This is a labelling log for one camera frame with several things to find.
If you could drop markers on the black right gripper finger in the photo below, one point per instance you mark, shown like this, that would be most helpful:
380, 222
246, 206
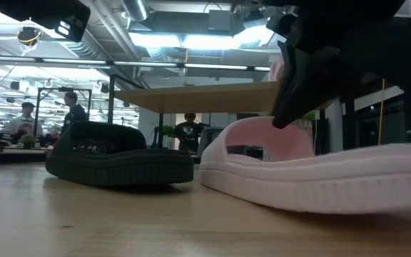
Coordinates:
305, 89

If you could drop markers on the black slide sandal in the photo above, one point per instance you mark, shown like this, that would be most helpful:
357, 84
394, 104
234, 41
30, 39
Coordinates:
120, 167

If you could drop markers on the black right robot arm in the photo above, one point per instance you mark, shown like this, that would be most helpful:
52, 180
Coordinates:
405, 53

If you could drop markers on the wooden shelf with black legs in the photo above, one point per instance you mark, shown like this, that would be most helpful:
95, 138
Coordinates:
198, 96

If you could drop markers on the person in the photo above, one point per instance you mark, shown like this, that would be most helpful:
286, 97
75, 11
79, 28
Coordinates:
23, 123
74, 114
189, 133

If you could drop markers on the horizontal overhead metal bar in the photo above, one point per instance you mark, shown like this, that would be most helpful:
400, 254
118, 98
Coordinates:
145, 64

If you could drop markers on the grey mesh office chair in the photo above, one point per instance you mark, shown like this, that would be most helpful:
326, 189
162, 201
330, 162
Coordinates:
209, 141

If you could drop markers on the small background potted plant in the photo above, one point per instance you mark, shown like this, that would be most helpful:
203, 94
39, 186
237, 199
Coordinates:
28, 140

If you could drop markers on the tall background green plant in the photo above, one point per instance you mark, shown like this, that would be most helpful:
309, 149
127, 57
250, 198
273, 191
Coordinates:
168, 131

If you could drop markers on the black background rig frame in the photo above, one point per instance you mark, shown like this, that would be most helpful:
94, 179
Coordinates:
38, 107

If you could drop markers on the black metal table frame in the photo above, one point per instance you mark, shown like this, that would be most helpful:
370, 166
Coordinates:
13, 158

